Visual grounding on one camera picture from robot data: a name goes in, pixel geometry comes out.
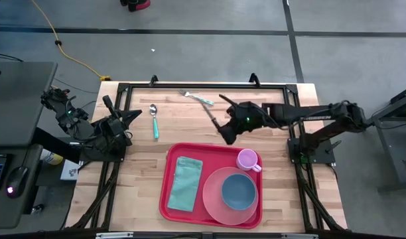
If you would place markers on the black aluminium rig frame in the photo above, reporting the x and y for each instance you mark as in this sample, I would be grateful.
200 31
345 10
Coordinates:
206 86

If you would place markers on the grey side desk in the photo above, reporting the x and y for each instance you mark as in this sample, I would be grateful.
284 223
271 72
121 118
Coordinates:
17 99

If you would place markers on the pink round plate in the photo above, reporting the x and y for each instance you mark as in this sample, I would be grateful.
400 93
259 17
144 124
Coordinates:
211 199

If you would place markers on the silver metal bracket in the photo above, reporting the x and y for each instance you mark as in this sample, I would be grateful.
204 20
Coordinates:
299 236
113 235

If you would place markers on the teal cloth napkin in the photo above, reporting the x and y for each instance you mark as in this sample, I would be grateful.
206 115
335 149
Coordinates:
184 184

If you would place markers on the person's red shoes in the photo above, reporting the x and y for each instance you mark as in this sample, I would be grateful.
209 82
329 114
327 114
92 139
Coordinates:
138 5

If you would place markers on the black computer mouse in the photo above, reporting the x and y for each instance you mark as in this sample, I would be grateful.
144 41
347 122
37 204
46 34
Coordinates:
17 179

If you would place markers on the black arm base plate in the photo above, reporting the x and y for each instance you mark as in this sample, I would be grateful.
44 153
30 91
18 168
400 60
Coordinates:
90 158
322 152

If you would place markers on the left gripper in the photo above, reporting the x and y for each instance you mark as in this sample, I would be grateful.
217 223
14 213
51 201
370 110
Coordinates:
113 129

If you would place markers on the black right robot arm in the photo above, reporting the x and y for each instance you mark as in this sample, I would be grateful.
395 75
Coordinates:
289 114

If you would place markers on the white cardboard box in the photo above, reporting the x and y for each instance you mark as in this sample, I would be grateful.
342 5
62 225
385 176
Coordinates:
68 171

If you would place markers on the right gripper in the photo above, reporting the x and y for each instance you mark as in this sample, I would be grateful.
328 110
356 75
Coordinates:
249 116

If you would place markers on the blue bowl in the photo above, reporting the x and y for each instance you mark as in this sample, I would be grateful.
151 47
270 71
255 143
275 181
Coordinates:
239 192

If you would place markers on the yellow and white bottle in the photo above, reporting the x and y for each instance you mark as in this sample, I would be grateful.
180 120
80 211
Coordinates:
53 158

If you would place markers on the black frame clamp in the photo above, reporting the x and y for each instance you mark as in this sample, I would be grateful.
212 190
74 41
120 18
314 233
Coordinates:
254 78
153 79

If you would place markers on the pink mug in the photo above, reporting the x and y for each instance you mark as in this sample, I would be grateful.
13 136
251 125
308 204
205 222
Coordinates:
246 159

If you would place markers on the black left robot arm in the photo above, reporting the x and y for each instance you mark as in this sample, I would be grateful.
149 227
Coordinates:
73 123

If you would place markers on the red plastic tray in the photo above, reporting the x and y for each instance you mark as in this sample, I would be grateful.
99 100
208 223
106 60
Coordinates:
216 156

